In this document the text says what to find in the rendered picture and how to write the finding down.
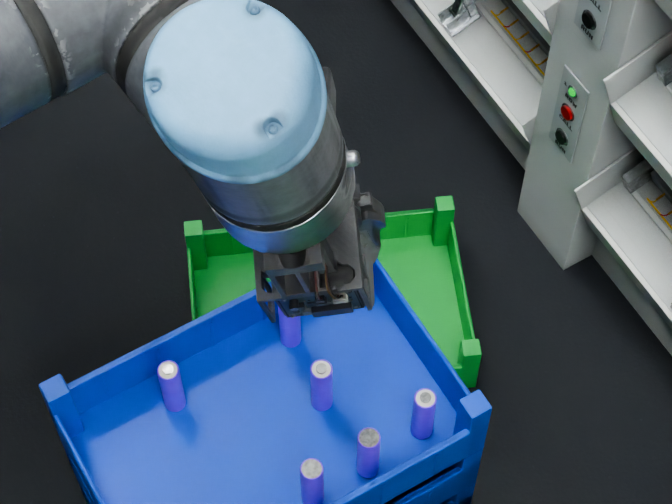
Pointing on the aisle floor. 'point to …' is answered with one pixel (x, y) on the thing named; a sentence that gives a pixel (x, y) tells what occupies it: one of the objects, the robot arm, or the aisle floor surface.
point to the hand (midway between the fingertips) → (332, 257)
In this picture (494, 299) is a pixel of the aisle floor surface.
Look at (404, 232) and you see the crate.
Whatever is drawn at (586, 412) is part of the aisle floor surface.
